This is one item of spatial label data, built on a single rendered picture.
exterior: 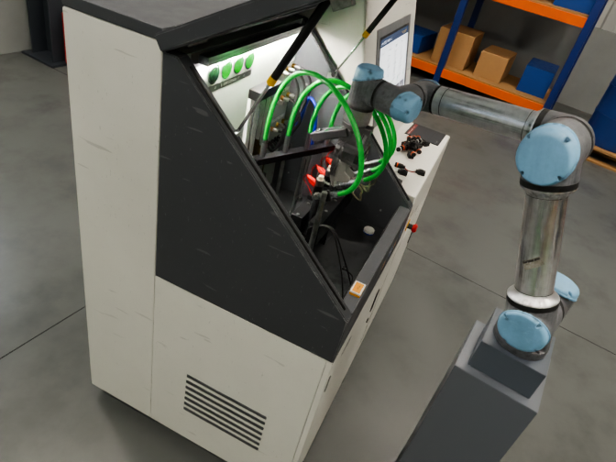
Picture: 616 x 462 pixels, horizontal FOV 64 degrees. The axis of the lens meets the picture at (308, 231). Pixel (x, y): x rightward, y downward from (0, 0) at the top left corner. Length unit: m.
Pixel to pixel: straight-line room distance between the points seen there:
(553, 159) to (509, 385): 0.69
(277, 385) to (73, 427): 0.92
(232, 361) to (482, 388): 0.73
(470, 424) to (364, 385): 0.86
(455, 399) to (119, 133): 1.19
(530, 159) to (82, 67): 1.05
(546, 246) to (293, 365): 0.73
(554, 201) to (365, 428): 1.42
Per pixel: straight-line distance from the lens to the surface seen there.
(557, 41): 7.77
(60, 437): 2.17
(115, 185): 1.46
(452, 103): 1.35
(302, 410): 1.57
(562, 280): 1.44
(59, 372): 2.34
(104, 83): 1.34
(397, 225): 1.69
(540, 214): 1.18
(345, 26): 1.73
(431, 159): 2.15
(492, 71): 6.78
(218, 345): 1.56
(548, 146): 1.11
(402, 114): 1.27
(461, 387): 1.56
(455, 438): 1.71
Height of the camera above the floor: 1.82
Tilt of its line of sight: 35 degrees down
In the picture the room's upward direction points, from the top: 14 degrees clockwise
